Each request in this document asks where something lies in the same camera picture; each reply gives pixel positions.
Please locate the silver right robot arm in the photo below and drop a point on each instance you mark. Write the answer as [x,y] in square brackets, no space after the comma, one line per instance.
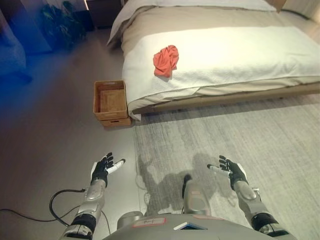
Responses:
[259,212]

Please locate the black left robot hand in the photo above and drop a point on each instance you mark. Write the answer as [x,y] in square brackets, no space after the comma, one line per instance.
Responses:
[100,169]

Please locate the crumpled red garment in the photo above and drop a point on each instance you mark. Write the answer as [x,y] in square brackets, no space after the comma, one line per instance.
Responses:
[166,60]

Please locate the silver robot leg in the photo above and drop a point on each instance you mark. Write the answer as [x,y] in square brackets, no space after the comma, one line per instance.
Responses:
[195,196]

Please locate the bed with beige frame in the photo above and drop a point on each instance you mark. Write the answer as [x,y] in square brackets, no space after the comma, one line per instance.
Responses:
[217,57]

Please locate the white bed blanket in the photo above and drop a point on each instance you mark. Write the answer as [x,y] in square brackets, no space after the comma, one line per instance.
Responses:
[217,65]

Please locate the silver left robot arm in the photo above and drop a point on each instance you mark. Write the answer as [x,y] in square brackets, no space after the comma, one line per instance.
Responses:
[85,210]

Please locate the dark wooden nightstand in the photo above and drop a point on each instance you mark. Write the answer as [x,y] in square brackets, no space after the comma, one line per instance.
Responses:
[101,12]

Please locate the grey robot torso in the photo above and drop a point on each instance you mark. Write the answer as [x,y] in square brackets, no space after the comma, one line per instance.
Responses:
[195,226]

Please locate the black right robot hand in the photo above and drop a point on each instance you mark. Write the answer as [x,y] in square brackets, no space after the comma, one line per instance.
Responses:
[233,170]

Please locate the green potted plant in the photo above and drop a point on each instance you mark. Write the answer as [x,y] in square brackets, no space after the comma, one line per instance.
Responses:
[63,22]

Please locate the grey floor rug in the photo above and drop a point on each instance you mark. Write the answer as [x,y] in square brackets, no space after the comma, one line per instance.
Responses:
[230,147]

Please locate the beige duvet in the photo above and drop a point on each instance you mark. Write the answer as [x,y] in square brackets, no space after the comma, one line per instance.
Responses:
[200,20]

